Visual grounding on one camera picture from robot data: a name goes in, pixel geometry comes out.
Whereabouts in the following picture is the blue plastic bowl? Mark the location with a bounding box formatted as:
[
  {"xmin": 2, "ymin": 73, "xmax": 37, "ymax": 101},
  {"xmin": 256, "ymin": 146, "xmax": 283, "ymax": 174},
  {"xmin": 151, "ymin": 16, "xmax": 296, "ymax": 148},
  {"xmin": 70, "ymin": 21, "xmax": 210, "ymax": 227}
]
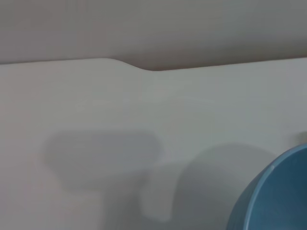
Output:
[{"xmin": 225, "ymin": 143, "xmax": 307, "ymax": 230}]

